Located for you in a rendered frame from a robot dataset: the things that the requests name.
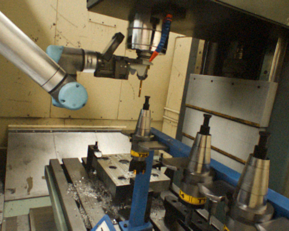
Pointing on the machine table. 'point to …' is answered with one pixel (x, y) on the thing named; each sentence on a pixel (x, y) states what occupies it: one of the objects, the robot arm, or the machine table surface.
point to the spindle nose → (144, 34)
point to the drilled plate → (125, 185)
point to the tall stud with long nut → (212, 207)
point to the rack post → (140, 200)
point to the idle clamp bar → (176, 211)
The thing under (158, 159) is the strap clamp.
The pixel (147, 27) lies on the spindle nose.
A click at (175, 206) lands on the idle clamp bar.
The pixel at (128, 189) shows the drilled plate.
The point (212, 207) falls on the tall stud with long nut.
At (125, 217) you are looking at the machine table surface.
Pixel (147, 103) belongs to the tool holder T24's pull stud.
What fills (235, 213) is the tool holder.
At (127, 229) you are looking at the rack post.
